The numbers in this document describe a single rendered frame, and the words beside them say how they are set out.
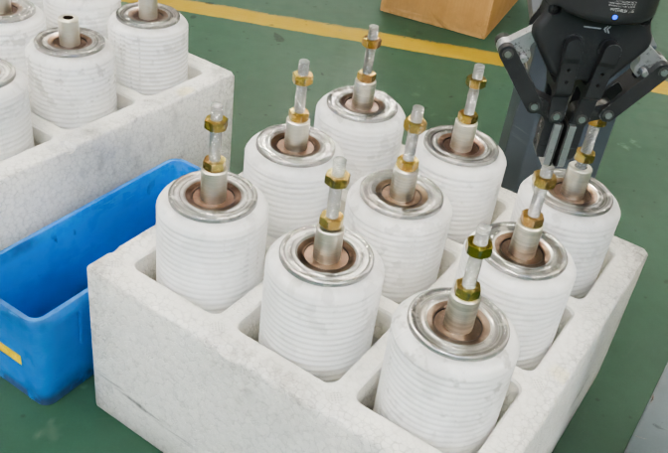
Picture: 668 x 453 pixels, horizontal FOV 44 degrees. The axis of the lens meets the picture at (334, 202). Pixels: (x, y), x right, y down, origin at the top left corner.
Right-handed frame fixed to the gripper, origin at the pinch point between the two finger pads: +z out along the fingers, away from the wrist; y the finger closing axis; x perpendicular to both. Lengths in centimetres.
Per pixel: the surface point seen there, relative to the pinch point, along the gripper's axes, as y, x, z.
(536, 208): -0.1, -0.5, 6.1
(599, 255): 9.5, 6.3, 15.0
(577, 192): 6.4, 8.7, 9.9
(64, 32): -46, 28, 9
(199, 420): -25.5, -6.8, 27.8
